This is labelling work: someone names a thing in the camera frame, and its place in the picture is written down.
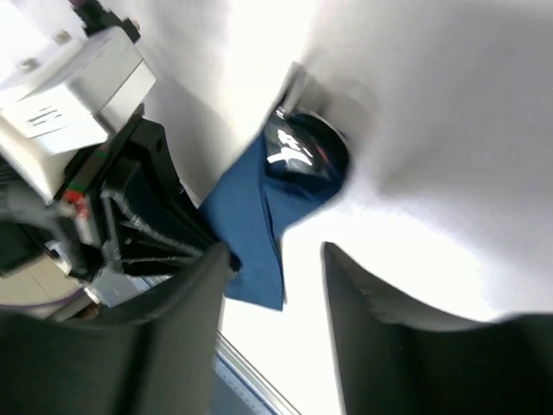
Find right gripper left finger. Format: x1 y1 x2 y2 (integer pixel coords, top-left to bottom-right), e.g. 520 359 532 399
1 243 231 414

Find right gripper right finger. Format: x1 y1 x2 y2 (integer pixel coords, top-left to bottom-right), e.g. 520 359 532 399
323 243 552 414

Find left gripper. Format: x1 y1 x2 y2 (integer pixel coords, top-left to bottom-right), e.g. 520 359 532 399
56 116 219 286

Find blue paper napkin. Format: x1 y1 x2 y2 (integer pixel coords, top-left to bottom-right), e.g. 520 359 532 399
200 129 347 310

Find wooden handle spoon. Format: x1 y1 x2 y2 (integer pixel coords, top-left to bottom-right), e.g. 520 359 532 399
262 112 350 183

